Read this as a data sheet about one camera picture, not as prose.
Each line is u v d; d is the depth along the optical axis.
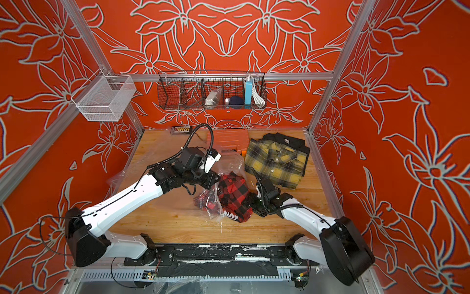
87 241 0.38
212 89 0.96
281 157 1.01
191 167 0.57
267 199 0.67
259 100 0.91
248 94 0.88
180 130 1.18
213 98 0.92
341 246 0.42
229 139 1.07
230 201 0.85
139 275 0.70
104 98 0.92
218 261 0.73
